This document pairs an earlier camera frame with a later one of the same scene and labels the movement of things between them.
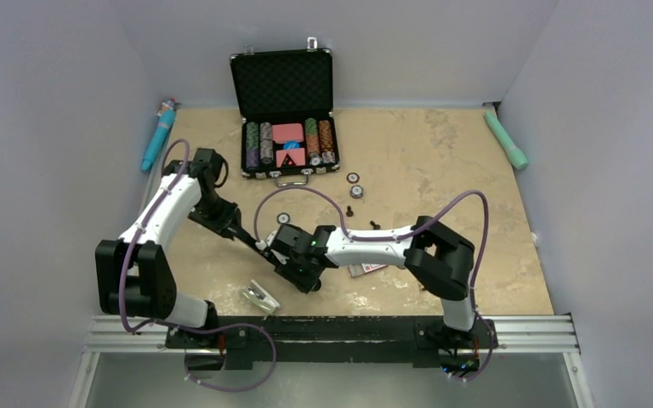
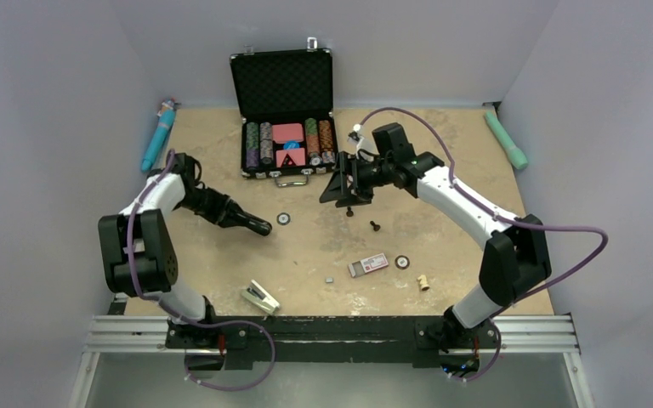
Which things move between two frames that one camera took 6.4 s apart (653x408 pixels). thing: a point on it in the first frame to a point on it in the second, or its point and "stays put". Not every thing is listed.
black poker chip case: [287, 123] stays put
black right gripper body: [306, 274] to [369, 175]
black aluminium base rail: [243, 341] stays put
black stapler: [281, 264] to [254, 223]
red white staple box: [359, 269] stays put
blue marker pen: [166, 114] stays put
